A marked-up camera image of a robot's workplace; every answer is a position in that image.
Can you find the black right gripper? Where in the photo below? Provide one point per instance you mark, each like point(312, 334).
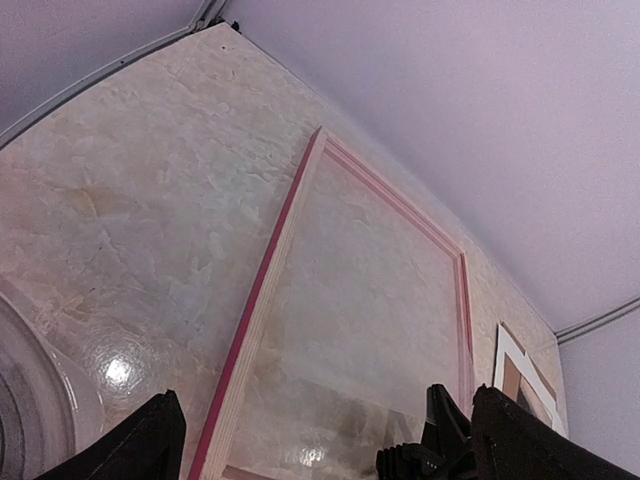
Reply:
point(446, 428)

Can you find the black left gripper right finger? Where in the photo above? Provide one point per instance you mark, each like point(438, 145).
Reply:
point(510, 443)

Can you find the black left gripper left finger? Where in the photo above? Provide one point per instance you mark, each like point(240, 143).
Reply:
point(148, 444)

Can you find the pink wooden picture frame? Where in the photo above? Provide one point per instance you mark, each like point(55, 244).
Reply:
point(214, 444)

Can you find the clear acrylic glass sheet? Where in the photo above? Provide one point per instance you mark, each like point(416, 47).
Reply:
point(363, 321)

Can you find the white photo mat board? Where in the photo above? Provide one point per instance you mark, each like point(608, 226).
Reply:
point(510, 350)

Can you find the right aluminium corner post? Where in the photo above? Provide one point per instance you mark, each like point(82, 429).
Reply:
point(578, 330)

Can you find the aluminium corner post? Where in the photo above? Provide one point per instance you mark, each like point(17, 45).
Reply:
point(578, 330)
point(53, 50)

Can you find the left aluminium corner post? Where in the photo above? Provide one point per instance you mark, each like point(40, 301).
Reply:
point(53, 50)

